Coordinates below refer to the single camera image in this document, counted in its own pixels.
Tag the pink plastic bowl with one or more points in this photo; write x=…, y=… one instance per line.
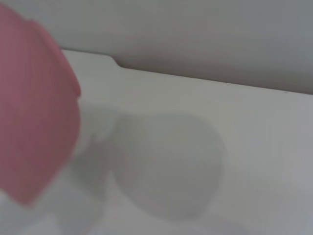
x=34, y=110

